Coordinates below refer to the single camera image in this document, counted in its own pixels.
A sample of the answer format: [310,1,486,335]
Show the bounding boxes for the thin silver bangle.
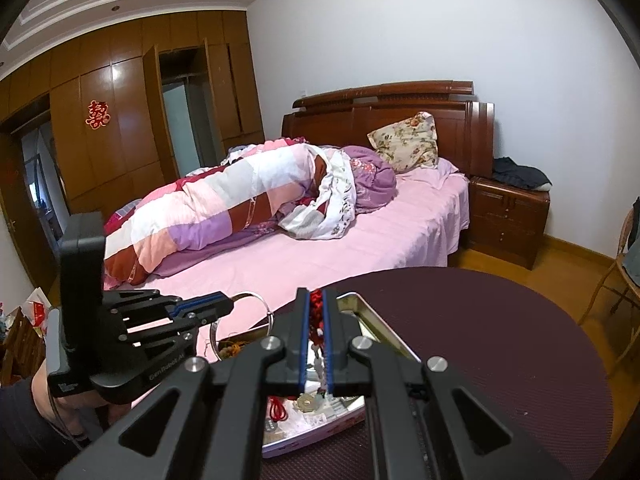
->
[208,292,274,361]

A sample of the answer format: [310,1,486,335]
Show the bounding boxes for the red knotted cord charm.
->
[269,289,328,422]

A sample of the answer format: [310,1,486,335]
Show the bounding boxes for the left hand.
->
[32,361,131,442]

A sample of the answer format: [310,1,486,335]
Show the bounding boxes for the pink rectangular tin box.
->
[205,292,419,458]

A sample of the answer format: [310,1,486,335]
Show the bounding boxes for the bed with pink sheet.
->
[102,156,471,361]

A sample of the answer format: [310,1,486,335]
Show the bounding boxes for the pink patchwork quilt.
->
[103,141,357,289]

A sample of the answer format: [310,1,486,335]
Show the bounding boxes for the wooden wardrobe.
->
[0,8,266,291]

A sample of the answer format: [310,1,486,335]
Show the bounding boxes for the wooden nightstand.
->
[468,177,550,270]

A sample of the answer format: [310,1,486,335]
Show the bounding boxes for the purple garment on bed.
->
[343,145,397,214]

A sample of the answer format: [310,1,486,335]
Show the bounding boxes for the rattan chair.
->
[577,208,639,378]

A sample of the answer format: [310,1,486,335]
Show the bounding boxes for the grey clothes on chair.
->
[623,198,640,286]

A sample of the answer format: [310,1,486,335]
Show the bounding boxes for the dark folded clothes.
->
[492,157,552,192]

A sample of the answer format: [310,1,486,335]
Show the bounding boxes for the floral pillow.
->
[367,112,439,174]

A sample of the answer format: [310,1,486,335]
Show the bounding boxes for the dark wooden headboard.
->
[281,80,495,178]

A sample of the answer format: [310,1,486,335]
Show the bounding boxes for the red paper wall decoration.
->
[85,100,111,131]

